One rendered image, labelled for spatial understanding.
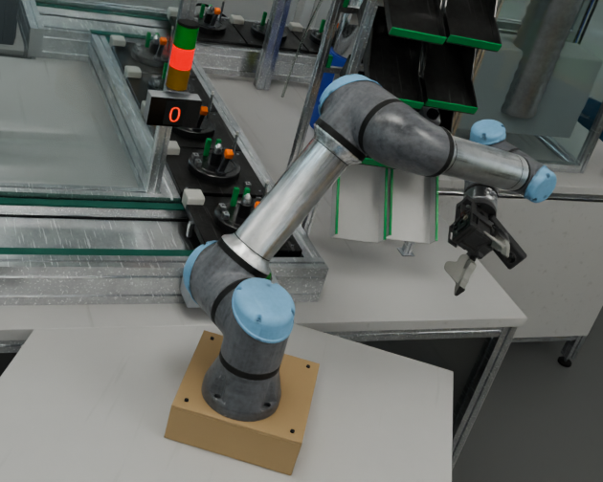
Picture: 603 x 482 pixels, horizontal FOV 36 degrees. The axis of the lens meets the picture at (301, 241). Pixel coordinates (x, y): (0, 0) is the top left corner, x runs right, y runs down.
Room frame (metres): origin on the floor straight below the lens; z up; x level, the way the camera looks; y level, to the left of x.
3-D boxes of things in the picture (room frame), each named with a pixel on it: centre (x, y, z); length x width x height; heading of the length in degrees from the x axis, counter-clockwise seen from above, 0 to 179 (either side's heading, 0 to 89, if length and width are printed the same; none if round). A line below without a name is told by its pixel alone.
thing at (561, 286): (3.31, -0.60, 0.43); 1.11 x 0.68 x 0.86; 119
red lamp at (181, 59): (1.98, 0.38, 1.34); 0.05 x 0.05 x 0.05
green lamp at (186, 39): (1.98, 0.38, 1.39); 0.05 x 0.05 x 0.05
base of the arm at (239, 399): (1.38, 0.03, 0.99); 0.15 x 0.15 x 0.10
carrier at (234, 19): (3.40, 0.34, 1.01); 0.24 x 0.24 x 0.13; 29
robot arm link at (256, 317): (1.39, 0.04, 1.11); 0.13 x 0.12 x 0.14; 43
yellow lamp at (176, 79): (1.98, 0.38, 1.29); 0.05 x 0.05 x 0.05
